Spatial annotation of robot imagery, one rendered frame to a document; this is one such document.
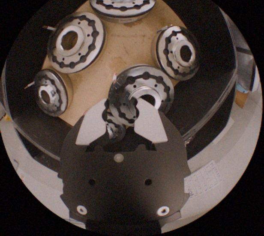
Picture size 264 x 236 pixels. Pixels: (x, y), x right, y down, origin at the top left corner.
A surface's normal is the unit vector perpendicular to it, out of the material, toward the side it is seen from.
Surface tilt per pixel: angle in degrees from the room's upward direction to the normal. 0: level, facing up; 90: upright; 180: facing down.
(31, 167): 90
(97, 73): 0
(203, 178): 90
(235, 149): 90
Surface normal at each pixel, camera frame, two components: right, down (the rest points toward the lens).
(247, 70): -0.97, 0.24
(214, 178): -0.73, -0.52
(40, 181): 0.67, -0.67
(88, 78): 0.14, 0.52
